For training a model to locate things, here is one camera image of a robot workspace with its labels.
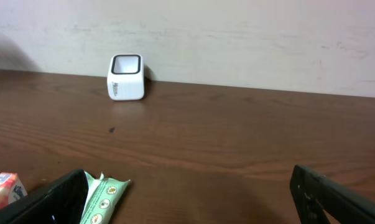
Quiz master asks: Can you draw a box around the orange tissue pack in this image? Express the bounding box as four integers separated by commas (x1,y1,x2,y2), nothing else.
0,172,27,209

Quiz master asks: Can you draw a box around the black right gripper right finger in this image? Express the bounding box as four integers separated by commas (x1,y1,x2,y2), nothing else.
290,164,375,224

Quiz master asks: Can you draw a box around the mint green wipes packet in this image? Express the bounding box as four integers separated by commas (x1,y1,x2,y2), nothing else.
80,172,130,224

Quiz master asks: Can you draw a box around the white barcode scanner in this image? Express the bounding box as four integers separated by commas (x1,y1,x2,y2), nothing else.
107,54,145,101

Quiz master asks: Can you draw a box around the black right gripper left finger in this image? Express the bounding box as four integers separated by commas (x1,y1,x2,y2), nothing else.
0,169,88,224

